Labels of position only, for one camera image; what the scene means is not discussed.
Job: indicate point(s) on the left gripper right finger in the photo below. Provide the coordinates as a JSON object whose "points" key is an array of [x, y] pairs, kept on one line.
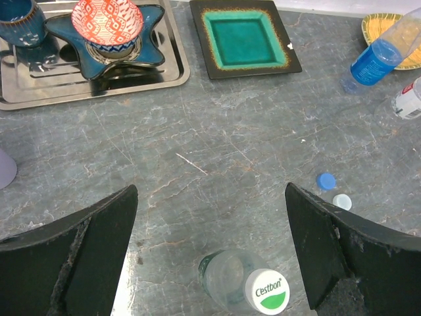
{"points": [[350, 265]]}

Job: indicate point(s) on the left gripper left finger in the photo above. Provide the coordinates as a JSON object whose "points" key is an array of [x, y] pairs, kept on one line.
{"points": [[72, 265]]}

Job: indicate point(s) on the blue bottle cap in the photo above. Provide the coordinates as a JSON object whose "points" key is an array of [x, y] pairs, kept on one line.
{"points": [[326, 181]]}

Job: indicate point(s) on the white green Cestbon cap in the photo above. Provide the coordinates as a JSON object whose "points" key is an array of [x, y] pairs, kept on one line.
{"points": [[267, 291]]}

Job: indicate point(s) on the green label plastic bottle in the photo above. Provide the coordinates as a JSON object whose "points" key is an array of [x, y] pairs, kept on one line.
{"points": [[223, 274]]}

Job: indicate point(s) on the white cap clear bottle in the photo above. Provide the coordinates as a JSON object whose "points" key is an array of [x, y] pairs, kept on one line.
{"points": [[400, 110]]}

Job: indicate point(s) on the blue label plastic bottle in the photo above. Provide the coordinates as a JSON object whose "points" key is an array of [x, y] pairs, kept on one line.
{"points": [[384, 54]]}

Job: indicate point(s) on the purple plastic cup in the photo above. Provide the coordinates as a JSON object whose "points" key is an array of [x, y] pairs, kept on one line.
{"points": [[8, 169]]}

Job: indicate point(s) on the metal tray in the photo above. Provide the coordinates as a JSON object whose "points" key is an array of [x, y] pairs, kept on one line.
{"points": [[50, 73]]}

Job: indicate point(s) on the blue star shaped dish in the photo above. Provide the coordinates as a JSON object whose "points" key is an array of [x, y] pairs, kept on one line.
{"points": [[93, 63]]}

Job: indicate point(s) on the red patterned bowl on tray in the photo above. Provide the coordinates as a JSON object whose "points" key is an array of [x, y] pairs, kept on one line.
{"points": [[110, 26]]}

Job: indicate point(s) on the dark blue mug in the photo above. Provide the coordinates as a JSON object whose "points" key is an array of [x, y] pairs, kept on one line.
{"points": [[22, 23]]}

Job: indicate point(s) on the green square plate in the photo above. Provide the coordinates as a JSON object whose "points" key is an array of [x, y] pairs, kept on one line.
{"points": [[243, 38]]}

